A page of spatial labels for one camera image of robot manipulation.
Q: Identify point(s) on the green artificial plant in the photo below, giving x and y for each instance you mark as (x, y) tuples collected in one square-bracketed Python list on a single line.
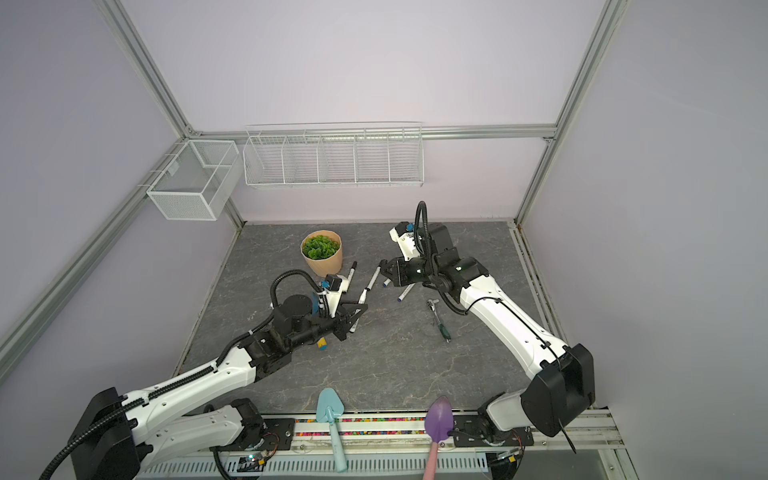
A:
[(320, 247)]

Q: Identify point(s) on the white mesh wall basket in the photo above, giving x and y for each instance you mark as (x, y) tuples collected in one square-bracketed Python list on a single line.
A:
[(198, 181)]

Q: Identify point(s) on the purple garden trowel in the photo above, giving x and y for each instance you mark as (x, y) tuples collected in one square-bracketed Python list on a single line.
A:
[(438, 423)]

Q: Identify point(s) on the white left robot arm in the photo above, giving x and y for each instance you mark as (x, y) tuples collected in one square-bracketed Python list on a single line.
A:
[(120, 435)]

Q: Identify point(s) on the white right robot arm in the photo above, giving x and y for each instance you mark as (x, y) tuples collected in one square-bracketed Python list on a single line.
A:
[(561, 377)]

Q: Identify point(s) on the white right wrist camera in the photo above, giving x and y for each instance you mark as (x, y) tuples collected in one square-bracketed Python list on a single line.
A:
[(402, 234)]

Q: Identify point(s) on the white wire wall shelf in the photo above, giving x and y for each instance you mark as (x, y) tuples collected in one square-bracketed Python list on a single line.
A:
[(347, 154)]

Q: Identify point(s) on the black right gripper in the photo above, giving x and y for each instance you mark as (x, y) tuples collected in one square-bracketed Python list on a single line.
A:
[(400, 276)]

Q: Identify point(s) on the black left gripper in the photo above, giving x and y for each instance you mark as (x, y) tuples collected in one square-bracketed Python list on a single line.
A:
[(343, 322)]

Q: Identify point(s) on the teal garden trowel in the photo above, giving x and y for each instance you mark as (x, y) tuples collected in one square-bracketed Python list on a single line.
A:
[(330, 409)]

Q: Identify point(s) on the beige faceted plant pot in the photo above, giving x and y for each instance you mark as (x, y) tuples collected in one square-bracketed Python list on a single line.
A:
[(332, 265)]

